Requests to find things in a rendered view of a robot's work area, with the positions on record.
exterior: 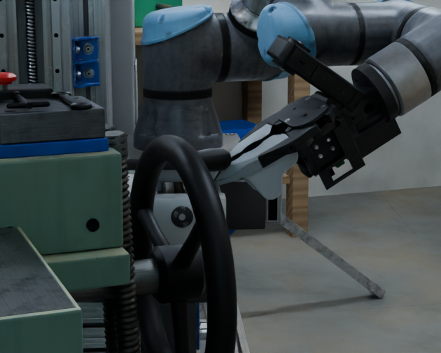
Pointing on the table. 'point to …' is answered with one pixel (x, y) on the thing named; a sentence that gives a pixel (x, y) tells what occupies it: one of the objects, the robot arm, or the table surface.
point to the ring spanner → (71, 100)
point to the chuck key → (24, 102)
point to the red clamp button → (1, 78)
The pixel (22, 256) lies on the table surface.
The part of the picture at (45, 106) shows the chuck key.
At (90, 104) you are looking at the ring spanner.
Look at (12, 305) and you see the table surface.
